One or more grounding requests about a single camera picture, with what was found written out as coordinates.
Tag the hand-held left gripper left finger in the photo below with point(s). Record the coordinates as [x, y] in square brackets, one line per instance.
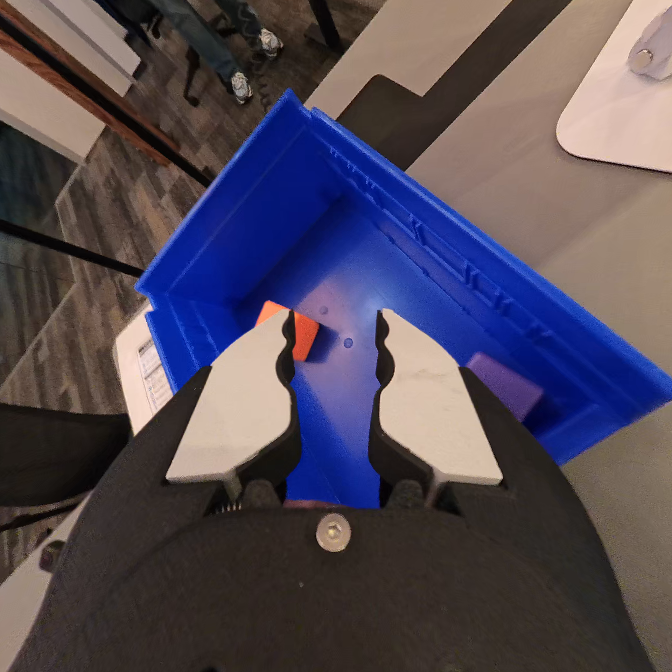
[236, 414]

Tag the purple cube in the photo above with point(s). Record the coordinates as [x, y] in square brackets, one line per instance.
[504, 383]

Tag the white wood-edged desk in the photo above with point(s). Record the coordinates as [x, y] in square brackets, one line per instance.
[31, 105]

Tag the white document stand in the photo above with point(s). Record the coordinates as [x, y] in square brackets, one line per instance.
[603, 105]

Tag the pale desk frame bar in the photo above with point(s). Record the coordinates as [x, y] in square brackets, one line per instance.
[21, 619]

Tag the white labelled panel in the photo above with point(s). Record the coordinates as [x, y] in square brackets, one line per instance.
[131, 378]

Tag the orange cube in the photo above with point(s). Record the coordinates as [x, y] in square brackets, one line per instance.
[305, 336]

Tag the grey desk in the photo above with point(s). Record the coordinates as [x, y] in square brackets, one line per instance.
[525, 183]

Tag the blue plastic bin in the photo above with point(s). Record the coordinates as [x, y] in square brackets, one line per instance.
[341, 246]

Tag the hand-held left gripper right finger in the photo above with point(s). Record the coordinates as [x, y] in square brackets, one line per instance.
[435, 414]

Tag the black glass partition frame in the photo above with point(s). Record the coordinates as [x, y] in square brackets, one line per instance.
[68, 249]

